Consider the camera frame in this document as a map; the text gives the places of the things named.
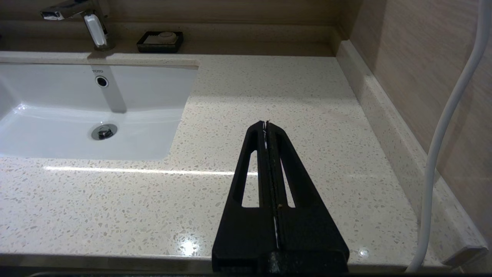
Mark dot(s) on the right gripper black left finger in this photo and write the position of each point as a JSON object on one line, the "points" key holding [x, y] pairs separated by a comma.
{"points": [[238, 234]]}

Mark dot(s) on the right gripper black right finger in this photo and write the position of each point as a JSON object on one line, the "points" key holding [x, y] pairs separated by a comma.
{"points": [[307, 234]]}

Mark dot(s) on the chrome sink drain stopper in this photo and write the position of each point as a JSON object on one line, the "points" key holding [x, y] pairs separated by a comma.
{"points": [[104, 132]]}

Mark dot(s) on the black square soap dish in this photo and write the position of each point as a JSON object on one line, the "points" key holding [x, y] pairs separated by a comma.
{"points": [[153, 47]]}

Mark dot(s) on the white ceramic sink basin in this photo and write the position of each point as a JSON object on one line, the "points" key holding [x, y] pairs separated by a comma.
{"points": [[50, 142]]}

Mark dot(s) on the round white soap bar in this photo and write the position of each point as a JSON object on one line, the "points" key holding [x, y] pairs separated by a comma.
{"points": [[167, 36]]}

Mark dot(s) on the chrome sink faucet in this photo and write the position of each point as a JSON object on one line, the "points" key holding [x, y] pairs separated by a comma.
{"points": [[98, 34]]}

